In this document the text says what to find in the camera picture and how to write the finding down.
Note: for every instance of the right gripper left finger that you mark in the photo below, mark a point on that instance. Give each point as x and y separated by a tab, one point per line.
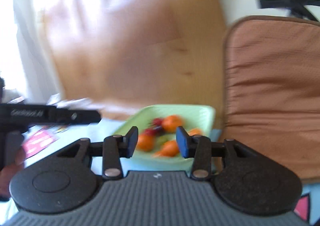
112	149

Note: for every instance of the light green ceramic bowl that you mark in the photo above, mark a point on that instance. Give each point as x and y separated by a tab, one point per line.
197	118

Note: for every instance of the wooden pattern board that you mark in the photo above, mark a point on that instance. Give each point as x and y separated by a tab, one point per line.
127	54

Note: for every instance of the Peppa Pig blue blanket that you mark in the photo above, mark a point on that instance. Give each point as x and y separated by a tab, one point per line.
308	207

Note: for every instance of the brown seat cushion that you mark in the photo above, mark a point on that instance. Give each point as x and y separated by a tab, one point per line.
272	90

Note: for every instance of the orange cherry tomato with stem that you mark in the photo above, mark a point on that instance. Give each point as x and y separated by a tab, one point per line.
171	123

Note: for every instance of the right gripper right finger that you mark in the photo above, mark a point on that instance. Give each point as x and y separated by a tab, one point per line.
201	149

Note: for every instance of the clear plastic bag of tomatoes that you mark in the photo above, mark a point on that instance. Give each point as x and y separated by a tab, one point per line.
74	104

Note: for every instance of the dark red cherry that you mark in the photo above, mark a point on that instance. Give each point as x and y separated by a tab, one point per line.
157	122

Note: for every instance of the person's left hand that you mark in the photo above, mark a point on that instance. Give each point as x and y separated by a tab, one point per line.
8	172

